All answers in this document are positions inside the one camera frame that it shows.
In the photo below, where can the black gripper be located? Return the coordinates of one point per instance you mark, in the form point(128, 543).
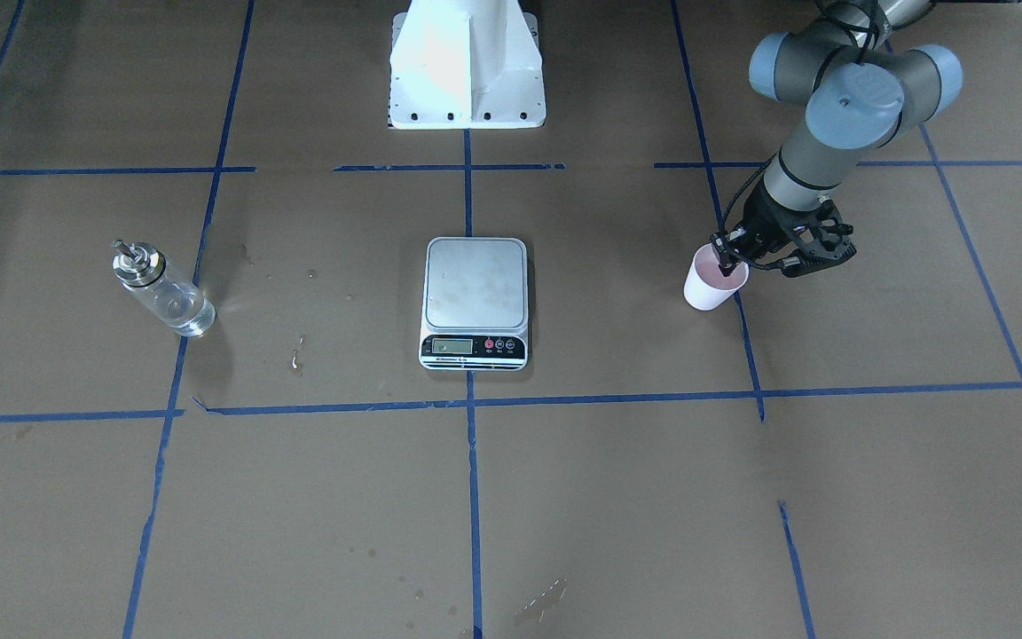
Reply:
point(764, 225)

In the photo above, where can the pink plastic cup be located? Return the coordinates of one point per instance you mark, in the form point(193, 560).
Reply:
point(706, 287)

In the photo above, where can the glass sauce bottle metal cap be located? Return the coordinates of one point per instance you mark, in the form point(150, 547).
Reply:
point(150, 277)

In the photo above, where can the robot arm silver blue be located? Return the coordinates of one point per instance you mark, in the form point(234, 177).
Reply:
point(856, 98)

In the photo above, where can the silver digital kitchen scale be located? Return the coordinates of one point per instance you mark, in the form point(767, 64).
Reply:
point(475, 304)

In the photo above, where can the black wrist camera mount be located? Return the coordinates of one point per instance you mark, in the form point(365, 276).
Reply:
point(820, 238)

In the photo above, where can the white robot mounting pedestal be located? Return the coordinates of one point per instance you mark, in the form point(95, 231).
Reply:
point(458, 65)

